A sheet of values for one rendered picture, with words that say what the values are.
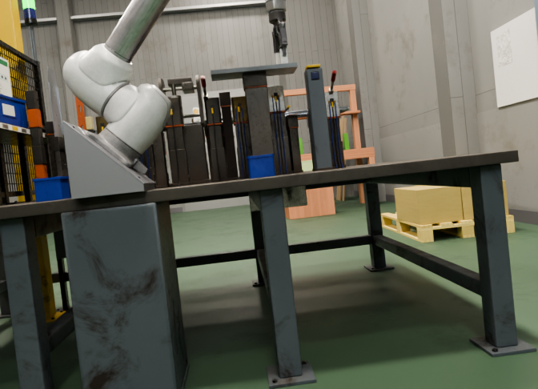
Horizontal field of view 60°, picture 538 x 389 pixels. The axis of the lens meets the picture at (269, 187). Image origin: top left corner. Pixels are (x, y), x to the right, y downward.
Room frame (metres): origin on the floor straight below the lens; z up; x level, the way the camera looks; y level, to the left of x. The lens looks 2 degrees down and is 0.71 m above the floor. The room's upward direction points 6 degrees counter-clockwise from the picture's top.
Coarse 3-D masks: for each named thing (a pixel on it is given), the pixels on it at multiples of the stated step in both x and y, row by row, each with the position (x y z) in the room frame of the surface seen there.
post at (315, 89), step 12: (312, 84) 2.03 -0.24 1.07; (312, 96) 2.03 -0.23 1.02; (324, 96) 2.03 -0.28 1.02; (312, 108) 2.03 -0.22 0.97; (324, 108) 2.03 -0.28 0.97; (312, 120) 2.03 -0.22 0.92; (324, 120) 2.03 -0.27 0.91; (312, 132) 2.04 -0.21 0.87; (324, 132) 2.03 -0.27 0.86; (312, 144) 2.07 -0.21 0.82; (324, 144) 2.03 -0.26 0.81; (324, 156) 2.03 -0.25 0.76; (324, 168) 2.03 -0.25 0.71
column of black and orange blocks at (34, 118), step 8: (32, 96) 2.11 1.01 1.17; (32, 104) 2.11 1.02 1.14; (32, 112) 2.11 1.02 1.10; (40, 112) 2.16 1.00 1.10; (32, 120) 2.11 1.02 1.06; (40, 120) 2.15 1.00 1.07; (32, 128) 2.11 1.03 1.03; (40, 128) 2.14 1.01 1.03; (32, 136) 2.11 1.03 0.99; (40, 136) 2.13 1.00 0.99; (32, 144) 2.11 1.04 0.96; (40, 144) 2.12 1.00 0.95; (32, 152) 2.11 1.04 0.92; (40, 152) 2.11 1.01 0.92; (40, 160) 2.11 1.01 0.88; (40, 168) 2.11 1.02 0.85; (40, 176) 2.11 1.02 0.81
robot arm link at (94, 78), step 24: (144, 0) 1.55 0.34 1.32; (168, 0) 1.58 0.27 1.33; (120, 24) 1.57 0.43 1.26; (144, 24) 1.57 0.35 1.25; (96, 48) 1.59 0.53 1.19; (120, 48) 1.58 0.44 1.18; (72, 72) 1.59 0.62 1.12; (96, 72) 1.57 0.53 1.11; (120, 72) 1.60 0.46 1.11; (96, 96) 1.58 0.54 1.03
